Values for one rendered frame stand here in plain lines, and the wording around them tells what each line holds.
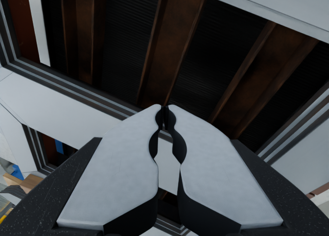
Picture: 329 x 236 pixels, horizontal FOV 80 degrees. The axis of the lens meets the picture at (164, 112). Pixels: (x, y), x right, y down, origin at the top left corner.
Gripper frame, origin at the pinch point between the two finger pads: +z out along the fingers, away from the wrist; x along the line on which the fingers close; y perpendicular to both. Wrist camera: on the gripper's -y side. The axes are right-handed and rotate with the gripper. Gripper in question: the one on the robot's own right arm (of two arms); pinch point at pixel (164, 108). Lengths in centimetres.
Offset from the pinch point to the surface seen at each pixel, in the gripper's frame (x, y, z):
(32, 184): -44, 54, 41
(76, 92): -16.8, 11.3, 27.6
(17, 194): -72, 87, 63
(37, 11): -80, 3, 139
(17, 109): -35, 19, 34
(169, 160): 2.8, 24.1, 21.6
